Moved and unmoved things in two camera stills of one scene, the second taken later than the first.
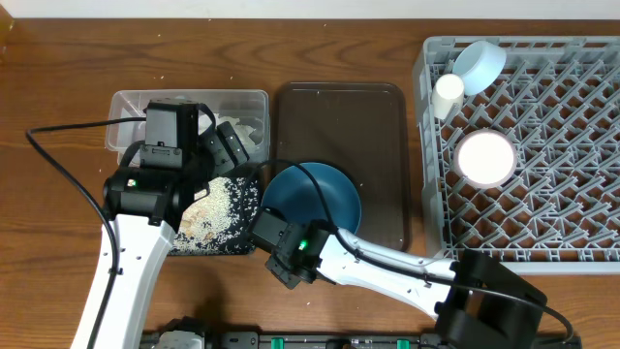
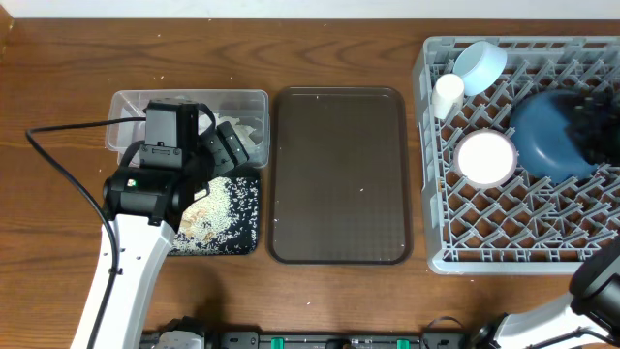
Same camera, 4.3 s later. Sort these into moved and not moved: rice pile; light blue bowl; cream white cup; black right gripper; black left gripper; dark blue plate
Moved: dark blue plate; black right gripper
Not moved: black left gripper; cream white cup; light blue bowl; rice pile
